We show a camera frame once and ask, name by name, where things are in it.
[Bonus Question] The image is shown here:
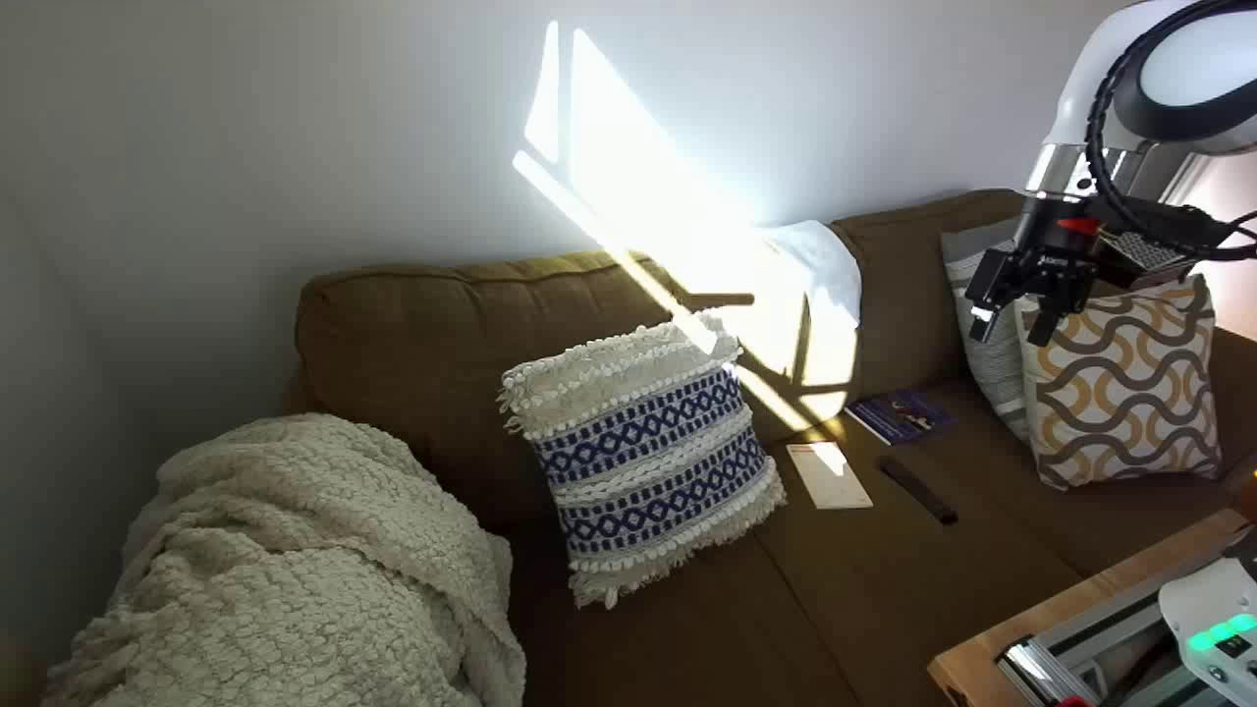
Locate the cream knitted blanket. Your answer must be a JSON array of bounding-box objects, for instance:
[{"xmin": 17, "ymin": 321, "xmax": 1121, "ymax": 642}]
[{"xmin": 37, "ymin": 408, "xmax": 530, "ymax": 707}]

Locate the brown fabric sofa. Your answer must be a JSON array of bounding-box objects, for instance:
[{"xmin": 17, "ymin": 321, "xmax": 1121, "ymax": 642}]
[{"xmin": 285, "ymin": 190, "xmax": 1257, "ymax": 707}]

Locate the white cloth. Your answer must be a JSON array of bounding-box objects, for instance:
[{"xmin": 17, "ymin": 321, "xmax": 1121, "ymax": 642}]
[{"xmin": 754, "ymin": 218, "xmax": 864, "ymax": 396}]

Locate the yellow wave pattern pillow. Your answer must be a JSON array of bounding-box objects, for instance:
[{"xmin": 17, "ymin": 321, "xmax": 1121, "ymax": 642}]
[{"xmin": 1013, "ymin": 270, "xmax": 1230, "ymax": 497}]

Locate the blue white woven pillow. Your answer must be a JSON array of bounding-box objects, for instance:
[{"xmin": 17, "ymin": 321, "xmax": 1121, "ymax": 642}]
[{"xmin": 495, "ymin": 313, "xmax": 790, "ymax": 615}]

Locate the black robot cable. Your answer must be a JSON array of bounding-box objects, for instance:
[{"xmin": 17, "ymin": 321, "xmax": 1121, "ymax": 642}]
[{"xmin": 1080, "ymin": 0, "xmax": 1257, "ymax": 266}]

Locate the wooden table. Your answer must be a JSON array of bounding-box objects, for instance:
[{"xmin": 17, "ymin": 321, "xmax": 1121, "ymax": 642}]
[{"xmin": 923, "ymin": 506, "xmax": 1257, "ymax": 707}]

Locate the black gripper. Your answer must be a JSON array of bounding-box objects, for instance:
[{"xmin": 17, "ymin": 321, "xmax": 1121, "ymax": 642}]
[{"xmin": 961, "ymin": 193, "xmax": 1139, "ymax": 351}]

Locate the black remote control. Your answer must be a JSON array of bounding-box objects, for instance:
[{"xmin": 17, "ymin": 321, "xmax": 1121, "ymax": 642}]
[{"xmin": 877, "ymin": 454, "xmax": 961, "ymax": 531}]

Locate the white device with green light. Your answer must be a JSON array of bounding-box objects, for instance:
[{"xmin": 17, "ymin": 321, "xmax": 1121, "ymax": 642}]
[{"xmin": 1155, "ymin": 556, "xmax": 1257, "ymax": 707}]

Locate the dark blue book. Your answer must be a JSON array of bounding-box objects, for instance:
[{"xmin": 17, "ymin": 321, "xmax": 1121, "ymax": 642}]
[{"xmin": 839, "ymin": 387, "xmax": 956, "ymax": 454}]

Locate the white paper sheet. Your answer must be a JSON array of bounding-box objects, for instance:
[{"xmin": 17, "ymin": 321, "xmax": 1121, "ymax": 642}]
[{"xmin": 782, "ymin": 442, "xmax": 877, "ymax": 515}]

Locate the grey striped pillow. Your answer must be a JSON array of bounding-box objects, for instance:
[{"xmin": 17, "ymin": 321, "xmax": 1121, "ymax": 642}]
[{"xmin": 938, "ymin": 218, "xmax": 1051, "ymax": 444}]

